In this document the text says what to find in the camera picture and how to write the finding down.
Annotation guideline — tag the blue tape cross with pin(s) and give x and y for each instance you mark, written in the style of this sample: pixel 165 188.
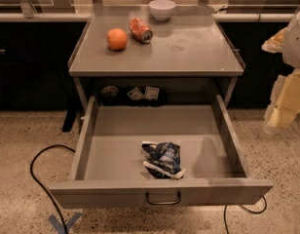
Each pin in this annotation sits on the blue tape cross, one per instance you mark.
pixel 61 225

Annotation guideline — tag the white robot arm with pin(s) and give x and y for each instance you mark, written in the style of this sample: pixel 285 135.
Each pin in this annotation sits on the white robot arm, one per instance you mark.
pixel 291 45

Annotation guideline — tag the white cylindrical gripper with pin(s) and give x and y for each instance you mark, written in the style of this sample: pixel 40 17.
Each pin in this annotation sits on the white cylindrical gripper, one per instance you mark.
pixel 295 51

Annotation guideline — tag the white tag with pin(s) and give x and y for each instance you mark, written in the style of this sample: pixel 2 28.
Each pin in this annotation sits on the white tag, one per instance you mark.
pixel 151 93
pixel 135 94

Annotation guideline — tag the red soda can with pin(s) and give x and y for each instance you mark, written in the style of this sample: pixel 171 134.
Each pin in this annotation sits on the red soda can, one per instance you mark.
pixel 140 30

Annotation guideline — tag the black drawer handle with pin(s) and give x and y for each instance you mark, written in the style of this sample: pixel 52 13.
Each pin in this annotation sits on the black drawer handle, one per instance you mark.
pixel 162 199

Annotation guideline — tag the white tag right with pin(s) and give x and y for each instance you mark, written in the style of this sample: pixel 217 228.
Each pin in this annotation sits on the white tag right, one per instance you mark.
pixel 151 93

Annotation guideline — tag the blue chip bag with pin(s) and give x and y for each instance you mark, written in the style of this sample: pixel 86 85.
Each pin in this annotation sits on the blue chip bag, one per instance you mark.
pixel 162 159

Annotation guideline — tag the white tag left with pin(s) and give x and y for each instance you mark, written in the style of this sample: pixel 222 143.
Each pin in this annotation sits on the white tag left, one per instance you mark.
pixel 135 94

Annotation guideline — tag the orange fruit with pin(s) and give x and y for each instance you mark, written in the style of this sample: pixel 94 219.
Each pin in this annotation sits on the orange fruit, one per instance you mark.
pixel 117 39

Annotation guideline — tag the white horizontal rail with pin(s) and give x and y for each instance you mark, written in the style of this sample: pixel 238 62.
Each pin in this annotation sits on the white horizontal rail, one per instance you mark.
pixel 78 17

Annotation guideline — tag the grey counter cabinet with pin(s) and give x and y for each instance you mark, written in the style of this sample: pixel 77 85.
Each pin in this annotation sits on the grey counter cabinet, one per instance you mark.
pixel 190 44

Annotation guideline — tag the round grey object in cabinet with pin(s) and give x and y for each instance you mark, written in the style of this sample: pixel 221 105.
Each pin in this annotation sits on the round grey object in cabinet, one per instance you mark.
pixel 109 92

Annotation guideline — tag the grey open drawer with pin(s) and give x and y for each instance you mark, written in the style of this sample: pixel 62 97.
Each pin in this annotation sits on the grey open drawer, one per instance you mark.
pixel 183 155

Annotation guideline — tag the white bowl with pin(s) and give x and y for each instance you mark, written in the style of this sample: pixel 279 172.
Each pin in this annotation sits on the white bowl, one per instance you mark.
pixel 162 10

